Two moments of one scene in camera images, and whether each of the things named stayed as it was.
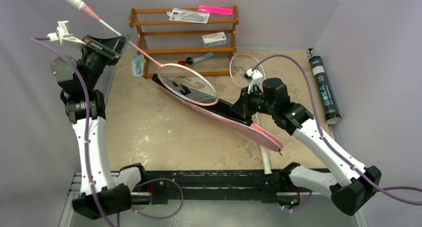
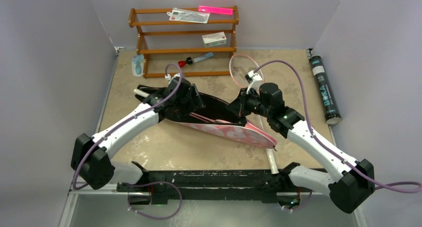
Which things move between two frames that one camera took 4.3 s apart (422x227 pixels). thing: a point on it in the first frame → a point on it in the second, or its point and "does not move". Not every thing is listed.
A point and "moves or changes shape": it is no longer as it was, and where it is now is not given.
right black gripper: (240, 108) does not move
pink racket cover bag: (217, 114) moves or changes shape
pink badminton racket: (239, 64) moves or changes shape
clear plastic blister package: (189, 15) does not move
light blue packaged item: (137, 65) does not move
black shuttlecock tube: (332, 115) does not move
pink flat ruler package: (216, 10) does not move
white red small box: (214, 39) does not move
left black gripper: (110, 49) → (194, 103)
